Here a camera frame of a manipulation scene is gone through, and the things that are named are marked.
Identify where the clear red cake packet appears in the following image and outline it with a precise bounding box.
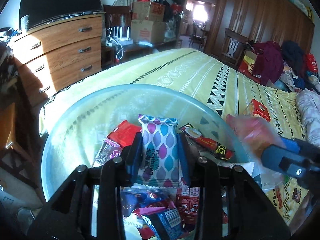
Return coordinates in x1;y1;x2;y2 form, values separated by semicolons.
226;114;286;158

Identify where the red sachet in bowl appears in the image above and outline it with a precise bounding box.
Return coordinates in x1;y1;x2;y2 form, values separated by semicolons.
107;120;142;148

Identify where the wooden wardrobe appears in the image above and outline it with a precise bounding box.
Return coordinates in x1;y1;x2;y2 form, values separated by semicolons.
204;0;315;57

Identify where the red orange upright box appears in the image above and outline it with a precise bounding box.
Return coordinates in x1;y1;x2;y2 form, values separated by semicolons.
242;99;271;122

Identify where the cardboard box upper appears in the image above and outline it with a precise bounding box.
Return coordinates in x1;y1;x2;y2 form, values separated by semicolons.
132;2;165;22

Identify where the maroon clothes pile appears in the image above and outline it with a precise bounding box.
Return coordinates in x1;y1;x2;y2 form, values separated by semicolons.
252;41;284;85

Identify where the yellow patterned bedspread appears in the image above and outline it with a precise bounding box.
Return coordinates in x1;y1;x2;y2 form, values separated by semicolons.
38;48;316;228

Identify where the clear glass bowl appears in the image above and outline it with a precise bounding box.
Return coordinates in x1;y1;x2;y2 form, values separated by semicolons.
41;83;253;238

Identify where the wooden chair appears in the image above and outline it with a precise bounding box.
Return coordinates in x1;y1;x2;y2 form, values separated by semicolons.
219;28;249;70

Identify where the red yellow coffee sachet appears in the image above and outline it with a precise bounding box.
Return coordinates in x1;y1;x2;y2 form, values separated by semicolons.
179;124;234;161

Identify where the colourful diamond pattern packet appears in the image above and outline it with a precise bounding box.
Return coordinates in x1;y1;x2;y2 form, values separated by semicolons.
136;114;180;187

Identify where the cardboard box lower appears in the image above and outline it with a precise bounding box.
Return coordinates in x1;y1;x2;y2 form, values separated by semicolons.
131;20;166;44

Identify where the black television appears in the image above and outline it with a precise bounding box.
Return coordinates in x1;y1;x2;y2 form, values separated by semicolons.
18;0;102;28

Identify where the wooden chest of drawers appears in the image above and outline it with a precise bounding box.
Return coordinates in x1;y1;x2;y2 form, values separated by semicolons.
9;14;103;107

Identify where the white wifi router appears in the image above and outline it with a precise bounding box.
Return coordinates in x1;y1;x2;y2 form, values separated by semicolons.
105;26;133;47

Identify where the pink floral rolled quilt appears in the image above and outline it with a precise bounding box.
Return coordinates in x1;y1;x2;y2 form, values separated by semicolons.
296;89;320;147

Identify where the cardboard box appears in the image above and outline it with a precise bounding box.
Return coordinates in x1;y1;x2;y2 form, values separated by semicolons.
131;20;166;44
132;2;165;22

